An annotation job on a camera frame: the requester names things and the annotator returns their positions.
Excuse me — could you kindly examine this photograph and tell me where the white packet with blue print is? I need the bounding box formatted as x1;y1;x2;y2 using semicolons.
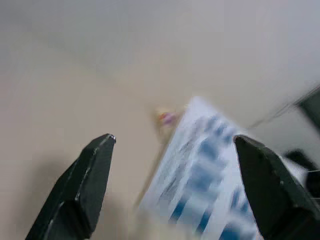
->
136;96;263;240

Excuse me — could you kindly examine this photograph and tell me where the cream sheeted mattress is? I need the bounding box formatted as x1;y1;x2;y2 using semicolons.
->
0;0;320;240

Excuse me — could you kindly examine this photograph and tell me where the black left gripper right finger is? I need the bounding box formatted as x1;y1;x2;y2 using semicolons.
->
233;135;320;240

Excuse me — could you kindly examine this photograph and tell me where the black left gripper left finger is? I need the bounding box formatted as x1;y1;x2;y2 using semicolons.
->
24;133;117;240

